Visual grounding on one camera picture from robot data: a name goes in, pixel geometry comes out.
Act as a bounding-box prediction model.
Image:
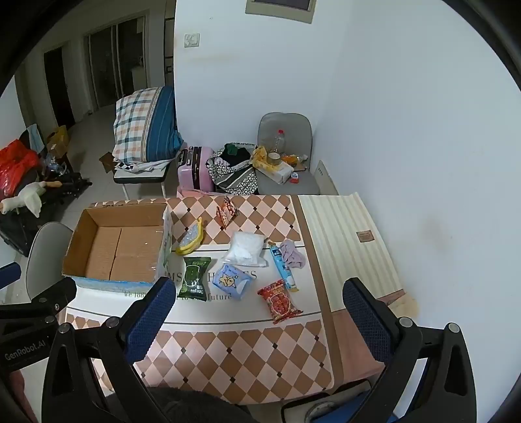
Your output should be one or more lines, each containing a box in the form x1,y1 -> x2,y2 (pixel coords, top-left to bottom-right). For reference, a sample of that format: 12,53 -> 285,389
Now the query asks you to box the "white bench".
113,160 -> 172,200

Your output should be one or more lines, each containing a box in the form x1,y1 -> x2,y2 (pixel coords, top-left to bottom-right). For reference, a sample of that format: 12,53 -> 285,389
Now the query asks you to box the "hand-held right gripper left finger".
42,277 -> 177,423

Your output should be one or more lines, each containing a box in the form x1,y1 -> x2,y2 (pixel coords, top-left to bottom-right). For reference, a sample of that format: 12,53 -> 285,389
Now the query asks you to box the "red plastic bag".
0,139 -> 41,200

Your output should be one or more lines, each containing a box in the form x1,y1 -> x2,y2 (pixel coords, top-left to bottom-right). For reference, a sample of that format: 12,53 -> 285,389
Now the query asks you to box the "white plastic bag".
221,231 -> 268,268

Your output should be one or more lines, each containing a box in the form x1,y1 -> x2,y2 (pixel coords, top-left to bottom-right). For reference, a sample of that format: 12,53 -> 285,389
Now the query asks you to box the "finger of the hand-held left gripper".
0,262 -> 22,290
0,277 -> 78,322

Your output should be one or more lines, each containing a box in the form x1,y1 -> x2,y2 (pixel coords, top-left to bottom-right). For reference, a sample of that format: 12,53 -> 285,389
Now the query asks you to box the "white packet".
256,160 -> 294,184

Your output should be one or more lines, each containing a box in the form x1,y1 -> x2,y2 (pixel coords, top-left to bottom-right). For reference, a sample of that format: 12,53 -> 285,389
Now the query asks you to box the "black folded rack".
0,171 -> 92,257

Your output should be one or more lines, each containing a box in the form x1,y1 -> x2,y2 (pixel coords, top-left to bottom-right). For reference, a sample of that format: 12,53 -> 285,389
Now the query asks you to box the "small brown cardboard box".
46,125 -> 71,157

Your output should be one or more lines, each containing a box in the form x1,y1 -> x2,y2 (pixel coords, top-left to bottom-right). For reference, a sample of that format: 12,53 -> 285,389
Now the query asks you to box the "green snack packet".
177,257 -> 212,302

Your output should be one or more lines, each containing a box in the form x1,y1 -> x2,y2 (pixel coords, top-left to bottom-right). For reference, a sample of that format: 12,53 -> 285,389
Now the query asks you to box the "red patterned snack packet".
257,279 -> 304,324

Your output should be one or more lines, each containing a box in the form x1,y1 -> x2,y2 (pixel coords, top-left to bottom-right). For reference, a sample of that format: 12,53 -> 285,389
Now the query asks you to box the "folded white patterned sheet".
114,158 -> 172,173

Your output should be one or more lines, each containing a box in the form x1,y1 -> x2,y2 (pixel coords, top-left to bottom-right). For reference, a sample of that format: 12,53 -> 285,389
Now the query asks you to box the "white goose plush toy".
0,179 -> 63,218

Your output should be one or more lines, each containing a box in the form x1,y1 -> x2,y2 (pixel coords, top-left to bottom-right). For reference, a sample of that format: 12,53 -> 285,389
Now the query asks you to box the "dark wooden door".
43,46 -> 76,127

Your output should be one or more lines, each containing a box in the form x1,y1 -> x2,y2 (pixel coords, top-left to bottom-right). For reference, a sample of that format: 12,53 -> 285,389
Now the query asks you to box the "blue cat snack packet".
212,264 -> 253,301

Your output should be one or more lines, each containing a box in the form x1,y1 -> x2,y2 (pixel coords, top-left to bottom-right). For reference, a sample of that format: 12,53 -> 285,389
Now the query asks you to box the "person's dark fuzzy clothing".
147,386 -> 253,423

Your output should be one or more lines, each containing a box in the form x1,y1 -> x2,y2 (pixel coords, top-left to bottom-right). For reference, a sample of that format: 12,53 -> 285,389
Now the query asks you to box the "yellow silver snack packet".
176,217 -> 204,255

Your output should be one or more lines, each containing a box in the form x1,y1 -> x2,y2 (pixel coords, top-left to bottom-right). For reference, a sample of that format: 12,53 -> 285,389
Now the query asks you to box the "white chair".
25,222 -> 75,297

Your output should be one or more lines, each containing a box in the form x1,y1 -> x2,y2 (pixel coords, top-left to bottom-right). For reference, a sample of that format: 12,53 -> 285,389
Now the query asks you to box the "cream striped mat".
298,193 -> 408,314

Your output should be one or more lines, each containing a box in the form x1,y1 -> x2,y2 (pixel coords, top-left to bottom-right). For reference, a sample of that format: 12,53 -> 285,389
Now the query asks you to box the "pink suitcase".
177,145 -> 216,193

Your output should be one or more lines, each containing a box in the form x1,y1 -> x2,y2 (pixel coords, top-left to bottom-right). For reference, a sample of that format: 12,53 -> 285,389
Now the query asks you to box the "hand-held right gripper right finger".
342,278 -> 477,423

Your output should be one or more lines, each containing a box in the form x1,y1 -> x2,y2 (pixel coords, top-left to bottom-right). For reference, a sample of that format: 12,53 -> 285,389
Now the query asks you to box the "diamond patterned tablecloth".
57,194 -> 408,405

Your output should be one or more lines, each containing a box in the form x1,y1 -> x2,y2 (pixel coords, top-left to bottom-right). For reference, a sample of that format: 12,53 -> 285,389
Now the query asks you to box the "patterned tote bag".
206,142 -> 259,196

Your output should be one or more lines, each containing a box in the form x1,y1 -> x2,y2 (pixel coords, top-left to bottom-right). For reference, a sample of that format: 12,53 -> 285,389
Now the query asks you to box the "light blue cloth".
26,124 -> 43,153

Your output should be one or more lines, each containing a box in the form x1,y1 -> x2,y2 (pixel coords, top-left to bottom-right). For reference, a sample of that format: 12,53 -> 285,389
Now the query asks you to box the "red cartoon snack packet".
216,196 -> 239,232

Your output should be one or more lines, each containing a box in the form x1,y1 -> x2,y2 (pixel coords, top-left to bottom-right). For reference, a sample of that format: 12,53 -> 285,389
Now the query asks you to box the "plaid and blue folded quilt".
113,86 -> 184,162

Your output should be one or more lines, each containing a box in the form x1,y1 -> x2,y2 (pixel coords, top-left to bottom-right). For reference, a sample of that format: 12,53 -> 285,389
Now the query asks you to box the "glass sliding door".
83,20 -> 147,110

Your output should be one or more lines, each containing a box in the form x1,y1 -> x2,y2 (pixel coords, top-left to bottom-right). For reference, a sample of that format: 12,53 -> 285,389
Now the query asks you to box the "grey chair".
256,113 -> 322,196

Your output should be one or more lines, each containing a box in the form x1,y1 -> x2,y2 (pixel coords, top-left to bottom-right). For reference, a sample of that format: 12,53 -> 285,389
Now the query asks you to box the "wall panel box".
245,0 -> 317,24

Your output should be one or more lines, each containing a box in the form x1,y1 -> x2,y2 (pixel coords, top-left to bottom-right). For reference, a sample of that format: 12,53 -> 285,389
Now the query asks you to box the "pink plush item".
278,239 -> 308,270

